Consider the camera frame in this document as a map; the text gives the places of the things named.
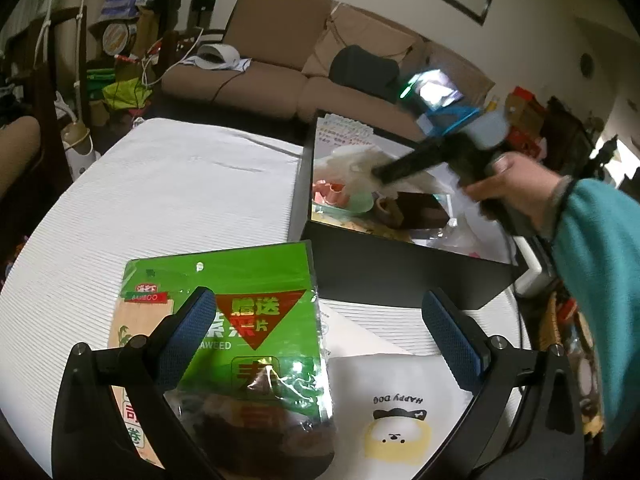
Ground crumpled clear plastic bag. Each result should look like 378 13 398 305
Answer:
430 192 503 258

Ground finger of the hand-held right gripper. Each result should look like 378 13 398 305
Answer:
371 136 453 188

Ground clear plastic bag gold lines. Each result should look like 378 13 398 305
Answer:
316 300 416 358

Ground red boxes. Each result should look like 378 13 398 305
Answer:
504 86 547 157

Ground paper card with writing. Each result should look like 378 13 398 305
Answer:
317 112 375 153

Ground white cap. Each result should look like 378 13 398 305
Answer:
196 43 241 69

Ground black storage box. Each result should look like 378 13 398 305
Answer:
287 109 528 311

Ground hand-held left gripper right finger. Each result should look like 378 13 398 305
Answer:
421 288 586 480

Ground dark brown item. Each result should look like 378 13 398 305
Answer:
375 191 451 231

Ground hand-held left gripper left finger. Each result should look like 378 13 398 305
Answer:
51 286 218 480

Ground green seaweed packet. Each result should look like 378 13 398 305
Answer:
107 241 337 478

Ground light green bowl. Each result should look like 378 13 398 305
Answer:
311 191 377 217

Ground person's right hand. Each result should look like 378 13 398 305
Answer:
462 152 576 233

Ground black cushion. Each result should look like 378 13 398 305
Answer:
330 45 401 103

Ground yellow snack packet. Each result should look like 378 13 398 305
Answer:
320 215 416 243

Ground wicker basket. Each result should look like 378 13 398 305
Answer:
541 289 592 357

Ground brown armchair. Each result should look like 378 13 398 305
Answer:
0 116 42 211

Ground pink plastic item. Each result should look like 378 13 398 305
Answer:
312 180 347 206

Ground white floor appliance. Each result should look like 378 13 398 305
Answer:
54 91 102 182

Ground yellow-green bag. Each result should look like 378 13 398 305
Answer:
102 77 152 111

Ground white fluffy plush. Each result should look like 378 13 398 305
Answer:
316 142 441 196

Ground white dog print pouch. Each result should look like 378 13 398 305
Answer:
325 350 475 480

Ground brown sofa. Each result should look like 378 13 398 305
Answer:
160 0 496 133

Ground dark wooden chair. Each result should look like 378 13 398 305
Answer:
154 0 226 68

